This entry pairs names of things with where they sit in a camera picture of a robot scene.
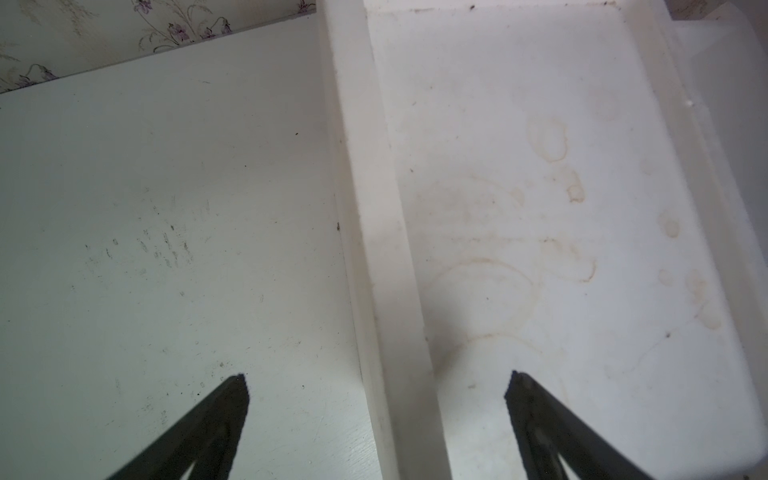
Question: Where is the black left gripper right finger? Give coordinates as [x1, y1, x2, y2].
[504, 371, 649, 479]

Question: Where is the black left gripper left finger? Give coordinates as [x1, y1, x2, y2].
[111, 374, 250, 479]

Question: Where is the white plastic drawer cabinet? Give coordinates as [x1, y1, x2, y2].
[317, 1, 767, 479]

